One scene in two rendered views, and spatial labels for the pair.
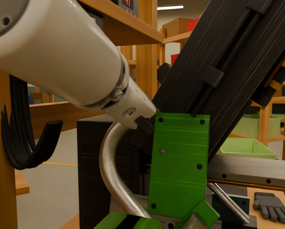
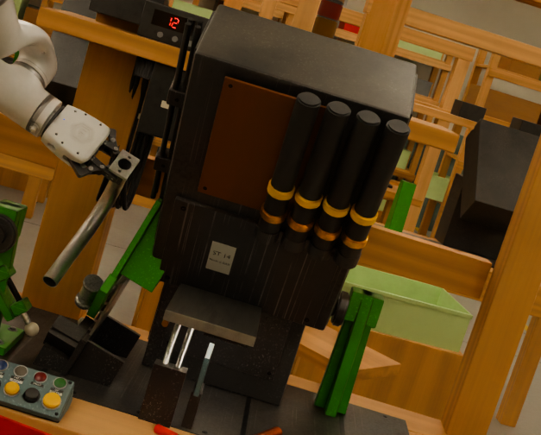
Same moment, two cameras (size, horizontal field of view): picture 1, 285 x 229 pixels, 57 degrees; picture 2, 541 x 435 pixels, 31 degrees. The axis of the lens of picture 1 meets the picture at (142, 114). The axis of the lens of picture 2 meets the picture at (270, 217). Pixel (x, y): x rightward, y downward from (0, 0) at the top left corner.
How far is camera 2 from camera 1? 188 cm
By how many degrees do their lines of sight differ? 68
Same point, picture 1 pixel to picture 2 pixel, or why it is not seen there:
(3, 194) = not seen: hidden behind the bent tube
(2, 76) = (124, 122)
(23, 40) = not seen: outside the picture
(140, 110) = (58, 148)
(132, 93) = (46, 132)
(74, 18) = not seen: outside the picture
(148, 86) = (507, 250)
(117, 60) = (29, 107)
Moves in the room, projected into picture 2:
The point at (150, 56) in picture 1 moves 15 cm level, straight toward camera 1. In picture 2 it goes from (531, 186) to (473, 170)
